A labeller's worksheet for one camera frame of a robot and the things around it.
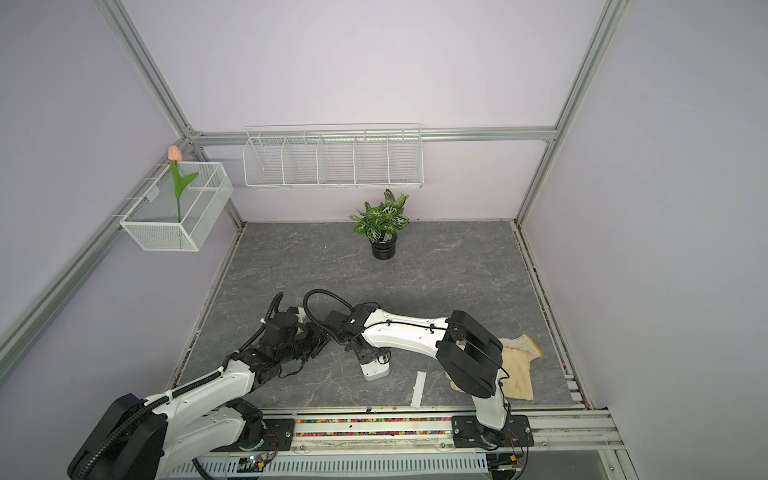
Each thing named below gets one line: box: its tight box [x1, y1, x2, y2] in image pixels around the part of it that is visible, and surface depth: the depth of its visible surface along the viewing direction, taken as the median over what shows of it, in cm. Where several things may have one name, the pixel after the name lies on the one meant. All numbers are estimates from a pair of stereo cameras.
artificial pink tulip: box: [168, 145, 199, 223], surface depth 86 cm
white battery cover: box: [410, 370, 427, 409], surface depth 82 cm
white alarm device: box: [360, 358, 390, 381], surface depth 82 cm
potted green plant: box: [349, 189, 410, 260], surface depth 91 cm
